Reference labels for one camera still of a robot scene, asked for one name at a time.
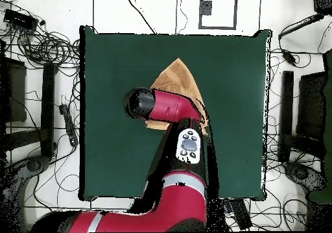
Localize orange terry towel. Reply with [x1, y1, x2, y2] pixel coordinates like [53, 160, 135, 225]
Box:
[144, 57, 209, 136]

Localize dark green table cloth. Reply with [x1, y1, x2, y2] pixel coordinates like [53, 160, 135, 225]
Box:
[79, 25, 272, 202]

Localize black power strip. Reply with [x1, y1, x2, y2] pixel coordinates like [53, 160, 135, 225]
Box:
[58, 103, 79, 147]

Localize black power brick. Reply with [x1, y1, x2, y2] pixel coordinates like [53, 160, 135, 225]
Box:
[225, 198, 253, 230]

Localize black power adapter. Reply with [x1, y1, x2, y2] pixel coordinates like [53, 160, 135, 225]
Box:
[281, 49, 298, 66]

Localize grey tripod base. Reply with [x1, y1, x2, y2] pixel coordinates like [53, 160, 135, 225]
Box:
[283, 161, 327, 192]
[0, 154, 51, 232]

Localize black multi-port hub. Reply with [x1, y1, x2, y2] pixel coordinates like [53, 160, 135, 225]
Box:
[3, 8, 39, 32]

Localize black box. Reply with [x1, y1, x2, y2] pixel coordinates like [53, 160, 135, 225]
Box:
[313, 0, 332, 15]

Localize black metal stand frame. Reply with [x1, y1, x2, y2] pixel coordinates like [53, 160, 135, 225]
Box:
[0, 40, 57, 158]
[278, 70, 328, 164]

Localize tangled black cables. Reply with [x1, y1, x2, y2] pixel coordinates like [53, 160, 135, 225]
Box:
[0, 0, 81, 71]

